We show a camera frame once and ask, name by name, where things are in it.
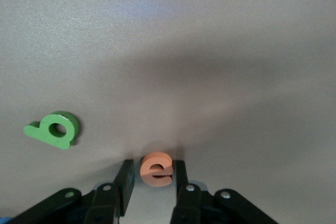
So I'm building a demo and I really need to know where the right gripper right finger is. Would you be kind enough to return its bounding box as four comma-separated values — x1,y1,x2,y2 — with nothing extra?
170,160,279,224

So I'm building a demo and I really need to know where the brown table cover mat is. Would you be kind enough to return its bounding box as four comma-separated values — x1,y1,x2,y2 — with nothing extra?
0,0,336,224

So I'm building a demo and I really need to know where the orange letter e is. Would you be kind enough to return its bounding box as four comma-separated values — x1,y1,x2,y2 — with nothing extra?
140,152,174,187

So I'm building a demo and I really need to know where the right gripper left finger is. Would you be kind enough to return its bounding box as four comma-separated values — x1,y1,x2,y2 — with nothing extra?
10,159,135,224

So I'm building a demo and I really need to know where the green letter b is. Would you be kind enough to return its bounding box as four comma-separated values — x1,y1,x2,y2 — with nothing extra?
23,110,80,151

